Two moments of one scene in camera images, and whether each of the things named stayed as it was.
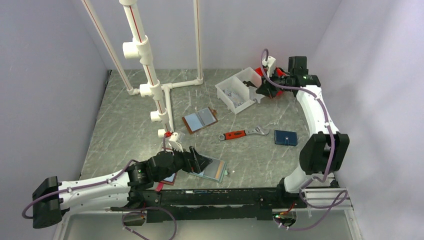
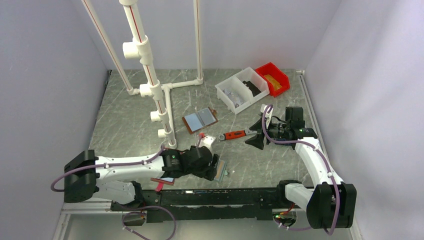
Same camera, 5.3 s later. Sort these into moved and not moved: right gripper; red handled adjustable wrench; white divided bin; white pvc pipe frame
Moved: right gripper
Not moved: white divided bin; white pvc pipe frame; red handled adjustable wrench
